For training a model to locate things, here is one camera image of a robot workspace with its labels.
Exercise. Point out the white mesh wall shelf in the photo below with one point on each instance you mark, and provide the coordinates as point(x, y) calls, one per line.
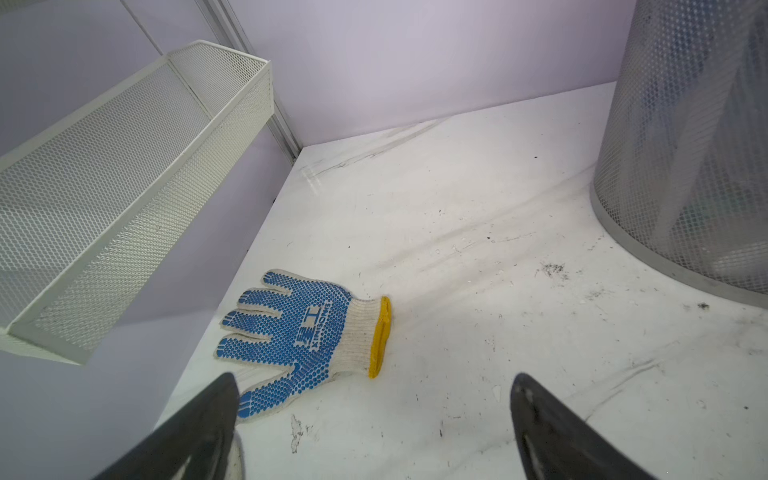
point(91, 206)

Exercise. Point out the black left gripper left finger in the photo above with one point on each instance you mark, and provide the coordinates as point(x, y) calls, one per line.
point(197, 442)

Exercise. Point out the grey mesh waste bin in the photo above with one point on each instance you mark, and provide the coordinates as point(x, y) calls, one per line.
point(681, 177)

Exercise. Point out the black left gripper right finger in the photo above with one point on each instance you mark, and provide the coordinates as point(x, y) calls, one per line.
point(554, 443)

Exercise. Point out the blue dotted work glove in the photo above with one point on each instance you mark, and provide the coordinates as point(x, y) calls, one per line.
point(311, 330)

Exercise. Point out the aluminium frame post left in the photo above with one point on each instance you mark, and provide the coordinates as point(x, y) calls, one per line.
point(221, 17)

